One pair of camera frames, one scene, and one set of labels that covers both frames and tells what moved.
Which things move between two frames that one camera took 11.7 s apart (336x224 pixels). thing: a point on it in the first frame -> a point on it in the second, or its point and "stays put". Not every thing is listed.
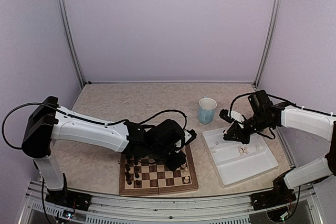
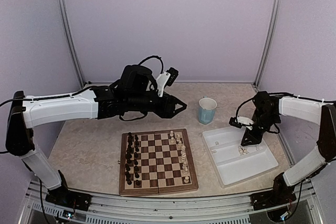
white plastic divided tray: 235,162 stays put
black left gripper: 173,166 -> 166,110
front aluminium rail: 40,209 stays put
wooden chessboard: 142,177 stays put
